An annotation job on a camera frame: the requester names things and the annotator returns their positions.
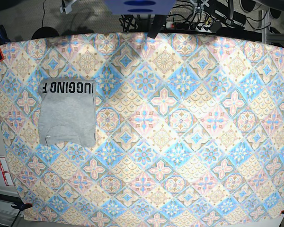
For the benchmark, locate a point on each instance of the grey T-shirt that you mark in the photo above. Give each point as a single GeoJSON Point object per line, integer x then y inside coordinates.
{"type": "Point", "coordinates": [67, 112]}

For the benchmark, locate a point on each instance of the patterned tablecloth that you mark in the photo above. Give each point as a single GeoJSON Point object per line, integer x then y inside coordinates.
{"type": "Point", "coordinates": [189, 130]}

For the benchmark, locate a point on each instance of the black power strip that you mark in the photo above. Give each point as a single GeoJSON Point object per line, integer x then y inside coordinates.
{"type": "Point", "coordinates": [203, 27]}

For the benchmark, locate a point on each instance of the black round base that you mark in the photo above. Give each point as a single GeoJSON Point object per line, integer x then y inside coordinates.
{"type": "Point", "coordinates": [45, 32]}

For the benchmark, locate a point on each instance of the white red labels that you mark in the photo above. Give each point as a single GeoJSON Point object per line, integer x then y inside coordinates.
{"type": "Point", "coordinates": [5, 173]}

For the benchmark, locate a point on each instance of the black clamp bottom left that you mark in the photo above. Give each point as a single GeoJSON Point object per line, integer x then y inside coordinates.
{"type": "Point", "coordinates": [21, 206]}

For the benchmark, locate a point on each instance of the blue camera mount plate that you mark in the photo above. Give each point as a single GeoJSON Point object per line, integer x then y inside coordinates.
{"type": "Point", "coordinates": [155, 7]}

